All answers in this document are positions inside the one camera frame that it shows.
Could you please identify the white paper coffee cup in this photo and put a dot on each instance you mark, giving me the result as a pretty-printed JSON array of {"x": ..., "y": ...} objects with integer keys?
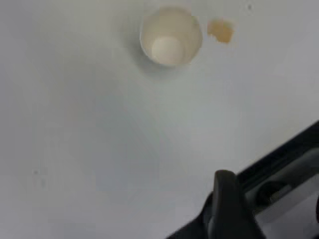
[{"x": 172, "y": 39}]

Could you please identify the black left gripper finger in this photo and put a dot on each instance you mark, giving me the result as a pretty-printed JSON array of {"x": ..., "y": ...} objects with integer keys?
[{"x": 226, "y": 204}]

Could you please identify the brown coffee spill stain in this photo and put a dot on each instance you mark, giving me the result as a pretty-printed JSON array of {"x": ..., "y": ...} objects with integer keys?
[{"x": 221, "y": 31}]

